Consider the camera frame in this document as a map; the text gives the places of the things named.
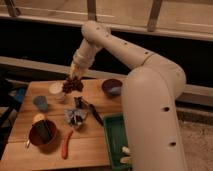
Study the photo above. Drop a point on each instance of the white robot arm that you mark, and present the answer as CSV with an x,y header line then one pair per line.
x,y
148,98

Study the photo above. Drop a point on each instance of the blue cup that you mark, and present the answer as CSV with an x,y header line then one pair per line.
x,y
41,103

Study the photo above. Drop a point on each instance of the red chili pepper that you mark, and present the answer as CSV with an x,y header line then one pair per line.
x,y
65,144

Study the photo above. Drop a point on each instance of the dark cylindrical can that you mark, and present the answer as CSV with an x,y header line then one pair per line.
x,y
43,131

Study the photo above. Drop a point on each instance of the green plastic tray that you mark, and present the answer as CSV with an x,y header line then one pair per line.
x,y
115,135

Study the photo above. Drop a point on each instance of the yellow round object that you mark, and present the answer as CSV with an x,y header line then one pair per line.
x,y
38,117

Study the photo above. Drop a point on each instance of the red bowl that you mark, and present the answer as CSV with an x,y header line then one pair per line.
x,y
36,140

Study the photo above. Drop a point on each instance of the yellow banana piece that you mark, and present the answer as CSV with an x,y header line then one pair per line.
x,y
125,160

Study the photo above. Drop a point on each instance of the black handled tool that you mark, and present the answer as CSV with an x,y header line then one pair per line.
x,y
81,103

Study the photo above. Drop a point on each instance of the dark grape bunch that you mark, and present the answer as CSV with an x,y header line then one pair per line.
x,y
72,84

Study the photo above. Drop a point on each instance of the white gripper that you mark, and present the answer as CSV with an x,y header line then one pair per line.
x,y
83,58

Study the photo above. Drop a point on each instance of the white paper cup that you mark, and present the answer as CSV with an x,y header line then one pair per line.
x,y
56,89

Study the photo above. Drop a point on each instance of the purple bowl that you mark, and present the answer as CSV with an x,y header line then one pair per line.
x,y
111,87

